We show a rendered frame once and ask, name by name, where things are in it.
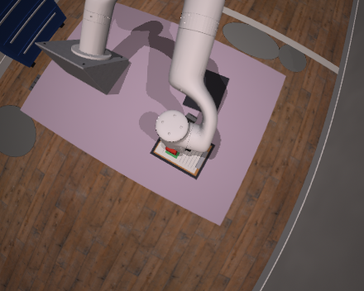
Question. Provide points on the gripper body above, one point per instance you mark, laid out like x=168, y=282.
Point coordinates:
x=180, y=150

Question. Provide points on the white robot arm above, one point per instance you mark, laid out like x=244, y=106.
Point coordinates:
x=193, y=45

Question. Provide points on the red self-inking stamp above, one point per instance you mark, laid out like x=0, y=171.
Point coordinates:
x=172, y=151

